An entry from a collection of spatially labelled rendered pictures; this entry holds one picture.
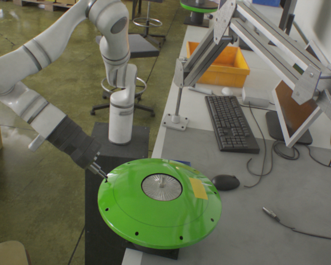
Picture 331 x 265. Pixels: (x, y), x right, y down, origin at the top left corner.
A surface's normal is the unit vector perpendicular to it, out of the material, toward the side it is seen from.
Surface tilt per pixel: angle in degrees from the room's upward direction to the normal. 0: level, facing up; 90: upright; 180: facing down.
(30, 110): 69
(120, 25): 115
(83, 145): 32
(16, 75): 64
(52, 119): 48
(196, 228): 24
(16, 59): 41
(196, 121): 0
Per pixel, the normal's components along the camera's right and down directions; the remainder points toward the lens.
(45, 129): -0.13, 0.44
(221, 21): -0.93, 0.09
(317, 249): 0.11, -0.85
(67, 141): 0.11, 0.18
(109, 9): -0.03, -0.17
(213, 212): 0.48, -0.65
